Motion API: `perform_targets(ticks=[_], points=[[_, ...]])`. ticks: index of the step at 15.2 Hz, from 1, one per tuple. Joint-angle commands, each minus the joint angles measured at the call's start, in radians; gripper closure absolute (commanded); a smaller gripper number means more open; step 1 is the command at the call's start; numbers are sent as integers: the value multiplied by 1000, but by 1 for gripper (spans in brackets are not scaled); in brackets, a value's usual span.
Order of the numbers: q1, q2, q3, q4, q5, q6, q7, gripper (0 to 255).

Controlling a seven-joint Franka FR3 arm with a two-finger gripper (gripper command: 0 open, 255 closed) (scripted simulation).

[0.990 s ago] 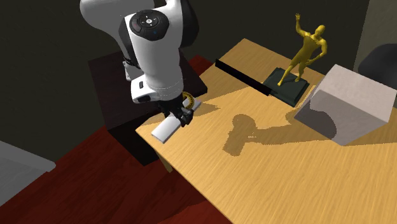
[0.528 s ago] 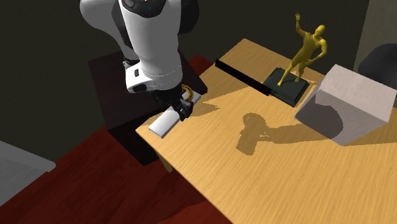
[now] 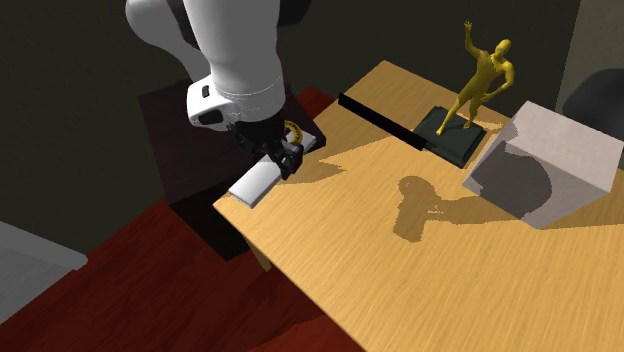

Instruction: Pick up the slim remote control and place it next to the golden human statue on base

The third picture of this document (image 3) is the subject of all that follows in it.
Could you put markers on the grey white box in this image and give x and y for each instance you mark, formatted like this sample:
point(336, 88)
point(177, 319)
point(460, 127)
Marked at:
point(551, 151)

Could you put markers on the gold figure on dark base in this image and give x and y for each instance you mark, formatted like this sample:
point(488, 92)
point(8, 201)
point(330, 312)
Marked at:
point(480, 78)

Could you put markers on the wooden table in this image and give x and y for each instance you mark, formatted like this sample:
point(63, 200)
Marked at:
point(390, 263)

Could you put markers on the long black bar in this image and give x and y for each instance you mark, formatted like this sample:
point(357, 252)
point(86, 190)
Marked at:
point(380, 122)

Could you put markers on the white flat book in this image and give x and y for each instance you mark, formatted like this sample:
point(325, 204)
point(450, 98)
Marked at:
point(256, 183)

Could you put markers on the grey flat furniture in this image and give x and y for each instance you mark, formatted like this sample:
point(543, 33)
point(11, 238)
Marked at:
point(29, 263)

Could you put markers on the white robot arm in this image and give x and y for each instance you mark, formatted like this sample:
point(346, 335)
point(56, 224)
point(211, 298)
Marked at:
point(234, 53)

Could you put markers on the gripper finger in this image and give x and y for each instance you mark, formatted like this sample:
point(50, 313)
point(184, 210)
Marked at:
point(284, 166)
point(296, 156)

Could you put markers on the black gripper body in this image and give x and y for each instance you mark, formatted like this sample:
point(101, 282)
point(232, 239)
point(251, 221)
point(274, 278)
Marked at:
point(258, 132)

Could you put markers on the dark robot stand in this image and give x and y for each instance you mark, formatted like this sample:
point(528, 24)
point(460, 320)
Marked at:
point(180, 146)

